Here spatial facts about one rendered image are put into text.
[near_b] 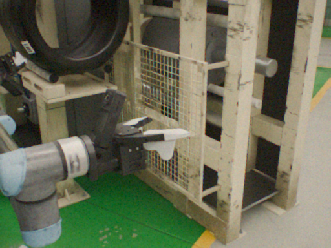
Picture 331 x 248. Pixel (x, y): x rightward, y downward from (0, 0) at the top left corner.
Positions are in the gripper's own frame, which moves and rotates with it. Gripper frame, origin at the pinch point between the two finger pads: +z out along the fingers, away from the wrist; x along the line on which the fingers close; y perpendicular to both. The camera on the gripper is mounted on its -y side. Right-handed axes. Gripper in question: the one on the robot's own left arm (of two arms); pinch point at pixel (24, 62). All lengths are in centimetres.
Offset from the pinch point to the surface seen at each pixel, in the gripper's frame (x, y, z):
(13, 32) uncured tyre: 4.0, 11.7, 8.6
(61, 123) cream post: 32, -47, 44
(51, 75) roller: 0.9, -11.8, 13.3
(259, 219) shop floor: -61, -136, 40
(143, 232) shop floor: -3, -111, 15
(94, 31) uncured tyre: -6, -7, 57
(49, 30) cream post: 15, 3, 50
